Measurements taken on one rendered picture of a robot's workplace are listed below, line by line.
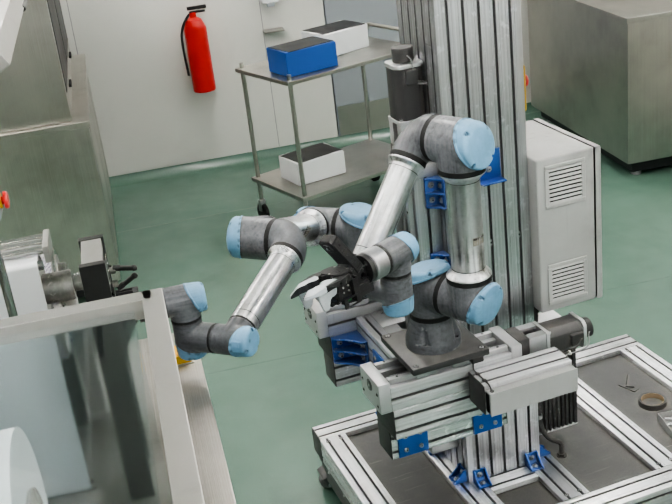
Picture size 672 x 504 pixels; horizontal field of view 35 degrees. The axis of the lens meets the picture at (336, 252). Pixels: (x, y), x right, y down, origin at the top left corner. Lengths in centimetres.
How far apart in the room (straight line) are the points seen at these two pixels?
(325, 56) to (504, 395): 312
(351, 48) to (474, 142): 347
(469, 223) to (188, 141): 467
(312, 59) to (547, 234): 278
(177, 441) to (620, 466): 245
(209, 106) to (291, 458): 359
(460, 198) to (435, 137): 16
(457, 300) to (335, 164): 328
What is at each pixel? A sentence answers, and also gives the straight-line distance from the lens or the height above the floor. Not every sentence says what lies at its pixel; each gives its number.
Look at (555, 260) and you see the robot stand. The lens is 311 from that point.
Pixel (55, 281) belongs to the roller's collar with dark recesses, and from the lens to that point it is 226.
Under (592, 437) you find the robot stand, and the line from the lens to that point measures 360.
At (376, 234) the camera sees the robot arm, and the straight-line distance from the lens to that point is 259.
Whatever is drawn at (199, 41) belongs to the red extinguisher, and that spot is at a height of 88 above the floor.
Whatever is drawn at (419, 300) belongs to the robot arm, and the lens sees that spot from 280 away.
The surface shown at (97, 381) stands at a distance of 134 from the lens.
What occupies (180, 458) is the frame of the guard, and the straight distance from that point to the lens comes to 113.
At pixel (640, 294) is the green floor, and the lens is 498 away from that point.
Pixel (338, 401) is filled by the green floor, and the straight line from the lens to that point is 428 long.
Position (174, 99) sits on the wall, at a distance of 707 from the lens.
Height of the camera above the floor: 221
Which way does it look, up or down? 23 degrees down
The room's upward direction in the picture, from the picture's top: 7 degrees counter-clockwise
